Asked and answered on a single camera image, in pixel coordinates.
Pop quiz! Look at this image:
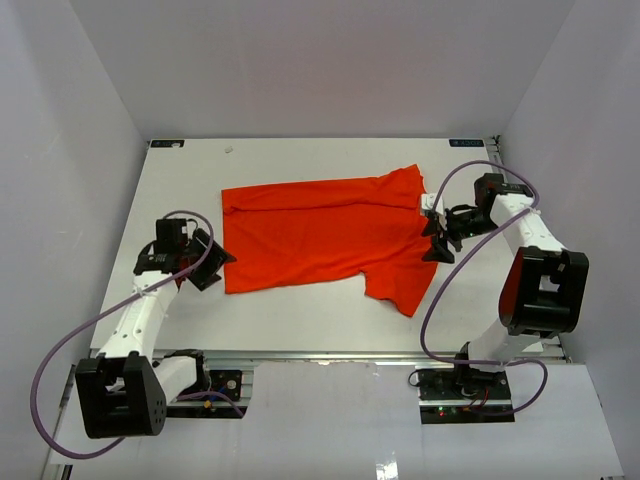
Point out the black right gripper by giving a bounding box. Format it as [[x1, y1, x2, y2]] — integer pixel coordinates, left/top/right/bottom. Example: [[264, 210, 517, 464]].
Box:
[[422, 207, 501, 265]]

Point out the orange t shirt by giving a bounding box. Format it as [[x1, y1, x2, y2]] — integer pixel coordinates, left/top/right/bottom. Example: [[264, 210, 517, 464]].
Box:
[[221, 165, 437, 317]]

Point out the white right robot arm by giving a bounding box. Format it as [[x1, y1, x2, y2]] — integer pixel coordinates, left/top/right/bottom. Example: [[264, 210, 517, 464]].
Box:
[[421, 173, 589, 399]]

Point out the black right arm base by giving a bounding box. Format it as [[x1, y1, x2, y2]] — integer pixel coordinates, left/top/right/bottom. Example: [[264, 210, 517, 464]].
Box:
[[408, 366, 511, 408]]

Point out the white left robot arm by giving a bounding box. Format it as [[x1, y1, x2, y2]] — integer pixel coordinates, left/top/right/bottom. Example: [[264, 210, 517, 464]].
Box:
[[75, 217, 235, 439]]

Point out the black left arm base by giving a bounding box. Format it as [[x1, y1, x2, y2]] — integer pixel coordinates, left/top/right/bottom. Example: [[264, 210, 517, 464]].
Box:
[[176, 370, 243, 404]]

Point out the right dark table label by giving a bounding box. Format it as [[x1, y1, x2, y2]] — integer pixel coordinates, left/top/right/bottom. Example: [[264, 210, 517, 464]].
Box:
[[449, 138, 484, 148]]

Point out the dark table label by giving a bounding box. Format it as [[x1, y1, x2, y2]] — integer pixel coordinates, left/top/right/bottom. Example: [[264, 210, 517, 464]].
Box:
[[150, 139, 185, 148], [449, 138, 484, 148]]

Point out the left dark table label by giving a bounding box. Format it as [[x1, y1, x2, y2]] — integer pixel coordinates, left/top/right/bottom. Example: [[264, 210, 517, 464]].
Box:
[[150, 139, 185, 148]]

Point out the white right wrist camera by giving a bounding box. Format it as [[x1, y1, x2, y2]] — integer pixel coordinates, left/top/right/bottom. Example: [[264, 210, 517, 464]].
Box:
[[420, 193, 446, 225]]

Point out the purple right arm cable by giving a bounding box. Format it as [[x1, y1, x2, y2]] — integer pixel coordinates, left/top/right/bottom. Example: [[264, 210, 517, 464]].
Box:
[[419, 159, 549, 416]]

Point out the aluminium front table rail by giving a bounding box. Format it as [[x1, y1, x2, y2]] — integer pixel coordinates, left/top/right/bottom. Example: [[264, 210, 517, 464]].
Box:
[[89, 348, 569, 365]]

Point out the aluminium table edge rail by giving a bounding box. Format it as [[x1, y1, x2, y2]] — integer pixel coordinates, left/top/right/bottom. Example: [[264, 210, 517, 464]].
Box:
[[484, 135, 504, 172]]

